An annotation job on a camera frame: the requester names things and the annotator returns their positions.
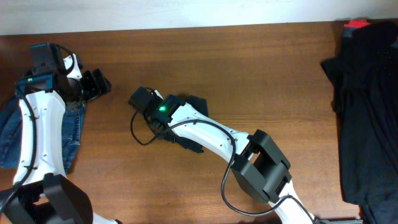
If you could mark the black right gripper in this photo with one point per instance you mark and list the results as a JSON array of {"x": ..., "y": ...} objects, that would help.
[{"x": 157, "y": 130}]

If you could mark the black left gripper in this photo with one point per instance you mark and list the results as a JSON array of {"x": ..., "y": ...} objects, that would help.
[{"x": 97, "y": 84}]

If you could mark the black t-shirt with white logo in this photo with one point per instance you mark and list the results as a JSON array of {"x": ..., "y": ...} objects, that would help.
[{"x": 170, "y": 105}]

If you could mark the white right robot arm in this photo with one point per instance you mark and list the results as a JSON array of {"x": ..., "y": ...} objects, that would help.
[{"x": 259, "y": 166}]

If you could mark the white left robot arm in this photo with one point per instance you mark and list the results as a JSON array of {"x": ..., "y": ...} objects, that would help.
[{"x": 41, "y": 191}]

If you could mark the folded blue denim jeans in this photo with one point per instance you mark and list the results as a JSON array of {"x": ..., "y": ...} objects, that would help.
[{"x": 11, "y": 134}]

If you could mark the pile of black clothes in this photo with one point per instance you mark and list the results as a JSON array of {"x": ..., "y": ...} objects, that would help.
[{"x": 364, "y": 78}]

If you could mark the red object at corner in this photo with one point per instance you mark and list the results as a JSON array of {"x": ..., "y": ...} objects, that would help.
[{"x": 356, "y": 24}]

